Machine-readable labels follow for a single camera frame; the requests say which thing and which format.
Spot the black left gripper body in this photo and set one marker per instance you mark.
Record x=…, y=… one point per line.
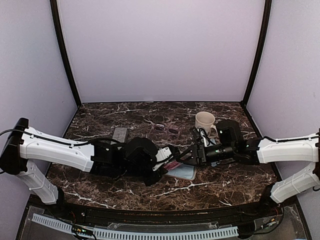
x=132, y=170

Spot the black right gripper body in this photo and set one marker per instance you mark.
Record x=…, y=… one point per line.
x=227, y=151

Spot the light blue cleaning cloth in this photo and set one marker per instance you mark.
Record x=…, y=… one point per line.
x=183, y=171

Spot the pink glasses case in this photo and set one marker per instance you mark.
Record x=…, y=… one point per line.
x=185, y=179

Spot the pink frame sunglasses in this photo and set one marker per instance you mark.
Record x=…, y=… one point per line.
x=172, y=165

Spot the grey glasses case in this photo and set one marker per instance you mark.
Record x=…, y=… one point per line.
x=120, y=134

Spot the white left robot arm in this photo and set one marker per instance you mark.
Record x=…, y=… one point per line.
x=25, y=144

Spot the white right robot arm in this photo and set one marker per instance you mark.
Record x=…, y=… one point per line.
x=306, y=149

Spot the light blue cloth near mug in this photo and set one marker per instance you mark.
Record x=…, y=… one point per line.
x=213, y=143

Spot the cream ceramic mug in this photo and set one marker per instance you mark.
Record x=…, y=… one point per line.
x=206, y=121

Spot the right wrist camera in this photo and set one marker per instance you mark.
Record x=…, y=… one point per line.
x=198, y=136

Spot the clear frame dark-lens sunglasses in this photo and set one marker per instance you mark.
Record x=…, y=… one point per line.
x=162, y=133

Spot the black front rail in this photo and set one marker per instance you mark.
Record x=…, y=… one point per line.
x=103, y=216

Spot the white slotted cable duct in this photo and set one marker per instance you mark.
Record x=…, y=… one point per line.
x=134, y=232

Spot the black left corner post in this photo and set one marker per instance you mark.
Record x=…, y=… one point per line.
x=63, y=52

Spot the black corner post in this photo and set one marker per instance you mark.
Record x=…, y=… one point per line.
x=63, y=52
x=258, y=53

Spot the black right corner post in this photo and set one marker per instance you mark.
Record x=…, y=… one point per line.
x=258, y=53

